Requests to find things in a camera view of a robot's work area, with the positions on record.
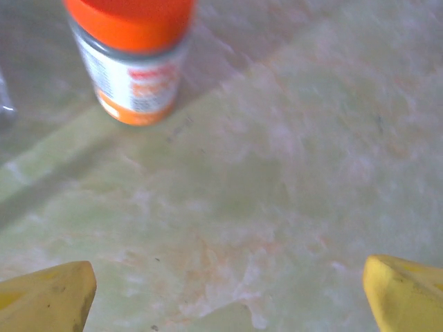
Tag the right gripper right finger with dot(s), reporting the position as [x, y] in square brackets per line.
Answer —
[408, 301]

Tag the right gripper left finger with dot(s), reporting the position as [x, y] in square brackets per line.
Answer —
[45, 301]

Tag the orange lidded pill bottle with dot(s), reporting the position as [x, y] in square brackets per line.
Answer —
[135, 79]

